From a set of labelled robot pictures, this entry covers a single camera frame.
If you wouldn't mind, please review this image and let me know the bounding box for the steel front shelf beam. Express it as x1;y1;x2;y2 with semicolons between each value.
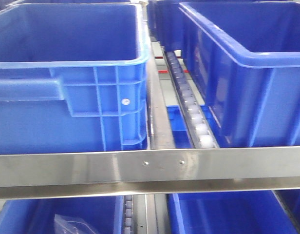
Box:
0;146;300;200

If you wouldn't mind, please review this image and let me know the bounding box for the blue crate below rollers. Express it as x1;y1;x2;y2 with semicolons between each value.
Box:
167;106;214;148

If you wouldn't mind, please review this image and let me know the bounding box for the white roller track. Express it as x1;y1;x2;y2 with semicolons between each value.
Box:
163;51;219;149

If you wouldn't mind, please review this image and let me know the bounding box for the large blue crate left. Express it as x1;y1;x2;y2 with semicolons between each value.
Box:
0;3;150;155

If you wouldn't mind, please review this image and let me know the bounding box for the large blue crate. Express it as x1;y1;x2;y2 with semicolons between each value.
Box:
0;3;150;155
179;1;300;147

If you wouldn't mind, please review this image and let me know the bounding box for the lower roller track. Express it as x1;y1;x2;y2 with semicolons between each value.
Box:
123;195;133;234

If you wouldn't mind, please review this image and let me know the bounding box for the lower blue crate left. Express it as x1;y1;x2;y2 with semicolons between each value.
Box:
0;196;124;234

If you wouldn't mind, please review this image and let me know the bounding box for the large blue crate right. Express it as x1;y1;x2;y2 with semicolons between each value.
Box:
179;1;300;147

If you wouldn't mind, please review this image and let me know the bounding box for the lower blue crate right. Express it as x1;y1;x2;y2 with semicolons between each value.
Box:
168;191;297;234

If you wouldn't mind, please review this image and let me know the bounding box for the clear plastic bag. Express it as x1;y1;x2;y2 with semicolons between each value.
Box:
54;214;100;234

